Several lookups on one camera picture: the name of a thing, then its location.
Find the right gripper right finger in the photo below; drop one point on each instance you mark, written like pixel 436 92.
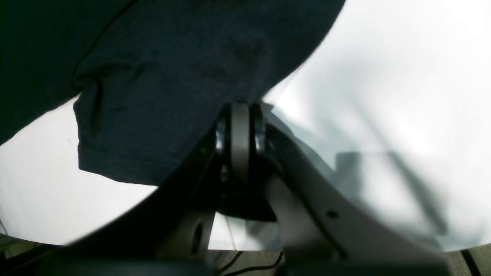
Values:
pixel 321 232

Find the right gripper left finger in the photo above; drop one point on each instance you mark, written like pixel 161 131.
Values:
pixel 165 235

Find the black T-shirt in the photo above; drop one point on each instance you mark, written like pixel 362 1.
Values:
pixel 150 76

